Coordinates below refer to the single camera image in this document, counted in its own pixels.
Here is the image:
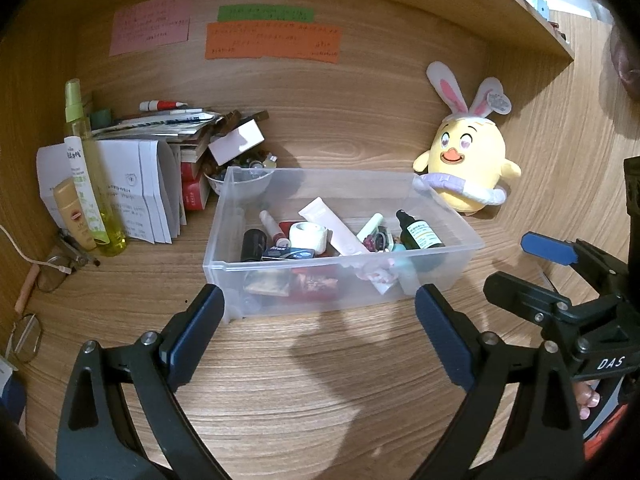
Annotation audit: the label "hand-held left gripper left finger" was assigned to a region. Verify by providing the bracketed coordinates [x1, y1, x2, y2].
[55, 283, 226, 480]

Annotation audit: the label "person's right hand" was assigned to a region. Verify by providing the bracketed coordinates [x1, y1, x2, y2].
[574, 381, 601, 422]

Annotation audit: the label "red white lip balm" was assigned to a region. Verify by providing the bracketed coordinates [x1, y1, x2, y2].
[259, 210, 286, 241]

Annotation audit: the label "light green tube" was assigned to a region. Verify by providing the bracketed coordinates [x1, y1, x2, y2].
[356, 212, 385, 242]

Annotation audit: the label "white charging cable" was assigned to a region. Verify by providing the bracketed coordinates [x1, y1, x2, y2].
[0, 223, 76, 275]

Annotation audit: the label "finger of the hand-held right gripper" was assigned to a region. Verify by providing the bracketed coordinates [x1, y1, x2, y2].
[483, 270, 627, 347]
[520, 231, 633, 302]

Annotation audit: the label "stack of books and papers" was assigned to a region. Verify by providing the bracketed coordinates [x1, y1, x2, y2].
[90, 107, 226, 143]

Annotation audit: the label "dark brown round object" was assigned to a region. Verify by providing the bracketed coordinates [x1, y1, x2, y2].
[609, 25, 640, 102]

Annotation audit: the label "small white cardboard box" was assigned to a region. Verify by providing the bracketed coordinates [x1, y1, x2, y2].
[207, 119, 265, 165]

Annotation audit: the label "braided pastel rope loop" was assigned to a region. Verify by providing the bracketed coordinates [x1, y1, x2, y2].
[356, 262, 398, 295]

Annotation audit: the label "white tube green print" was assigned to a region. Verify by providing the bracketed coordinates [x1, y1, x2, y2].
[64, 135, 108, 243]

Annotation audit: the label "small red carton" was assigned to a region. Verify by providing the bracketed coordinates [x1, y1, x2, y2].
[181, 180, 211, 212]
[180, 147, 210, 182]

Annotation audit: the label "orange paper note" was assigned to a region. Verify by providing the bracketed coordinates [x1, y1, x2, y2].
[204, 22, 343, 65]

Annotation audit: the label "small blue staples box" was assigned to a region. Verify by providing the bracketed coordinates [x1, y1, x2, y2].
[261, 246, 316, 262]

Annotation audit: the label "pink paper note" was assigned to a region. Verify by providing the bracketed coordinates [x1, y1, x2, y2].
[109, 0, 193, 57]

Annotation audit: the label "dark green dropper bottle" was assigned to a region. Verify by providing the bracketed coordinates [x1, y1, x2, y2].
[395, 209, 447, 251]

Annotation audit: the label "white tape roll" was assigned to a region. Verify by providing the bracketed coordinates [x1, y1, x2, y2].
[289, 220, 331, 253]

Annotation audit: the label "white folded paper leaflets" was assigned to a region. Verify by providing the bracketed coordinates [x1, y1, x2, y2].
[36, 139, 188, 246]

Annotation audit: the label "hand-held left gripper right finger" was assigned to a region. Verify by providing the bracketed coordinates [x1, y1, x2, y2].
[415, 283, 585, 480]

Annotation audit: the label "clear plastic bin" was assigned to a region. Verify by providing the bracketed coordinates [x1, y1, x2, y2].
[202, 166, 486, 325]

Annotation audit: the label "short wooden stick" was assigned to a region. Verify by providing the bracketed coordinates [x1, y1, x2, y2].
[14, 262, 41, 317]

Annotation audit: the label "pale pink cream tube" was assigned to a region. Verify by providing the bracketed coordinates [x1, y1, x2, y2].
[299, 197, 366, 257]

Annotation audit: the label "green paper note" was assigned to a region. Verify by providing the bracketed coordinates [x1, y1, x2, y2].
[217, 5, 315, 23]

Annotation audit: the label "small clear bowl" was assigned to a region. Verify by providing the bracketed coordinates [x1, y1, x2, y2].
[204, 162, 276, 201]

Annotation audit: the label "blue white carton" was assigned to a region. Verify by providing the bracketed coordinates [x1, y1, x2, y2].
[0, 357, 26, 426]

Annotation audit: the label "dark spray bottle purple cap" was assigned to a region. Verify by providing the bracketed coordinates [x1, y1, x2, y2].
[241, 228, 267, 262]

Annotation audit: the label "mint green bottle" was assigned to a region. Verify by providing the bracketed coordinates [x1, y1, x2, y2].
[390, 242, 421, 296]

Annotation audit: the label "yellow-green spray bottle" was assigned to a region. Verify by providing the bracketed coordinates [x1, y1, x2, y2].
[64, 78, 130, 257]

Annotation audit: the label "white eraser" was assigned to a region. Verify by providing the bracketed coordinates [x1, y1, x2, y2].
[245, 272, 293, 297]

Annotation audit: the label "long red box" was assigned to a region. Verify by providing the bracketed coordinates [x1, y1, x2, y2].
[277, 221, 343, 303]

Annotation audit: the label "yellow chick plush bunny ears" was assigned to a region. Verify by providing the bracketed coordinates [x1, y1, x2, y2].
[411, 61, 522, 216]

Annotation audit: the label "beige sunscreen bottle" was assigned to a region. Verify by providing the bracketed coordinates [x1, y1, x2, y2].
[52, 177, 98, 252]

